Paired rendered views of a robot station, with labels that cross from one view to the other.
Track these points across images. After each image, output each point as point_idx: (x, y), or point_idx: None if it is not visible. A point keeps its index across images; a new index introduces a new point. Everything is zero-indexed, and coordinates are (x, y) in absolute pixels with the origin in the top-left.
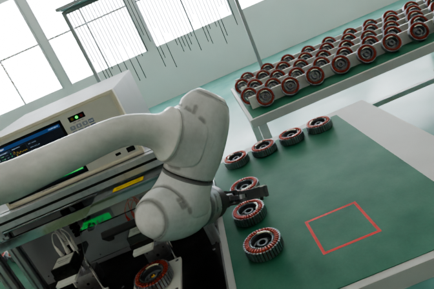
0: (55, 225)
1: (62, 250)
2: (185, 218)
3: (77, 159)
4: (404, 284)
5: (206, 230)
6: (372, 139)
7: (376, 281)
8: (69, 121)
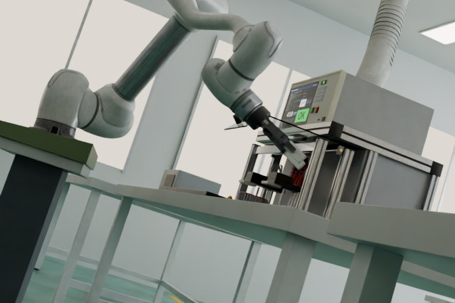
0: (273, 149)
1: (285, 200)
2: (212, 73)
3: (212, 20)
4: (228, 213)
5: (296, 204)
6: None
7: (226, 198)
8: (320, 84)
